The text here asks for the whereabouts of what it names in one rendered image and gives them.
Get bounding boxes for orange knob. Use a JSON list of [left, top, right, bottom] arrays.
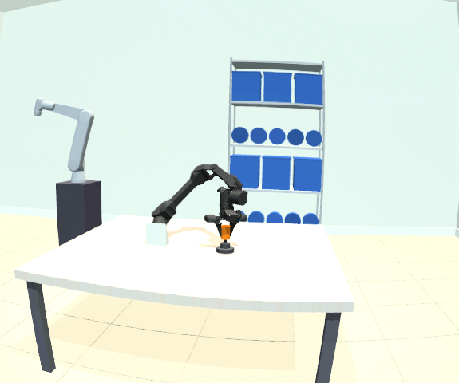
[[221, 225, 230, 239]]

